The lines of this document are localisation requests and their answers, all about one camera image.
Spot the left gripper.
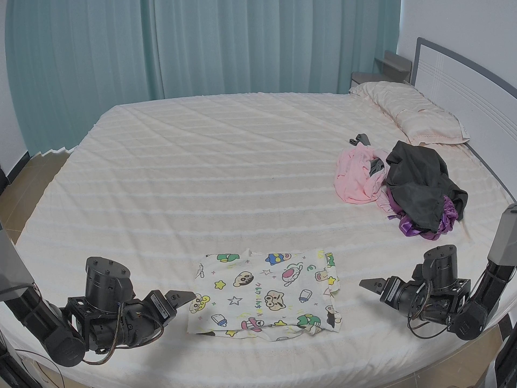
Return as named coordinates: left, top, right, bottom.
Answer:
left=146, top=290, right=199, bottom=324

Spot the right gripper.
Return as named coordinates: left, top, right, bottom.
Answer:
left=359, top=276, right=410, bottom=310

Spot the white printed pyjama top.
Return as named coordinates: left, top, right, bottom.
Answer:
left=187, top=249, right=343, bottom=342

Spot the purple garment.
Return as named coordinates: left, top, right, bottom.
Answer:
left=387, top=194, right=459, bottom=240

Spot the pink garment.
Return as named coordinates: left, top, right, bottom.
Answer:
left=334, top=144, right=390, bottom=213

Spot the black garment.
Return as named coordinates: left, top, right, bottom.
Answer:
left=385, top=140, right=469, bottom=233

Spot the bed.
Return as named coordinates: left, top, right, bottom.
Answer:
left=0, top=37, right=517, bottom=388

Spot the cream pillow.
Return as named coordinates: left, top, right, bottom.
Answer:
left=348, top=81, right=471, bottom=146

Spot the grey bedside table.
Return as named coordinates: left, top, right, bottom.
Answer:
left=350, top=50, right=413, bottom=90

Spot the blue-green curtain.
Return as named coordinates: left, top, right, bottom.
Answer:
left=5, top=0, right=402, bottom=154

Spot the black cable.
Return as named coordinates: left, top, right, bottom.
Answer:
left=407, top=316, right=439, bottom=340
left=83, top=334, right=126, bottom=366

